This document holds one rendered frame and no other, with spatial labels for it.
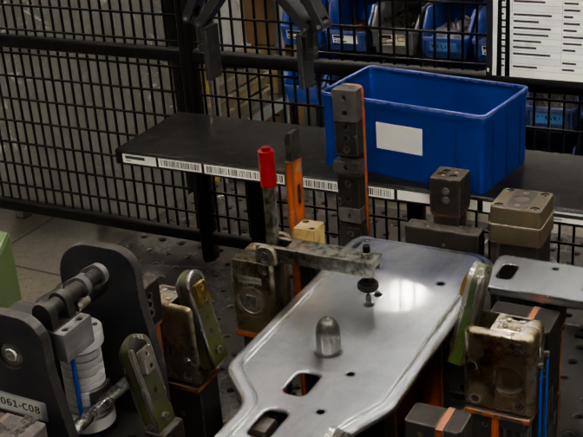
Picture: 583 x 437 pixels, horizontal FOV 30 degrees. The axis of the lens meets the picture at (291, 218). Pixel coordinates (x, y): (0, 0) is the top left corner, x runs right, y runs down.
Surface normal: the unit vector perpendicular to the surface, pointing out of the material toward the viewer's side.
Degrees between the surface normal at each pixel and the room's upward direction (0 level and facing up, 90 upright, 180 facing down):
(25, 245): 0
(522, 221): 88
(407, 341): 0
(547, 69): 90
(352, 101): 90
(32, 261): 0
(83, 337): 90
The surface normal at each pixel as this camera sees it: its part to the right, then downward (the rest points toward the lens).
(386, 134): -0.58, 0.37
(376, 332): -0.07, -0.91
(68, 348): 0.89, 0.14
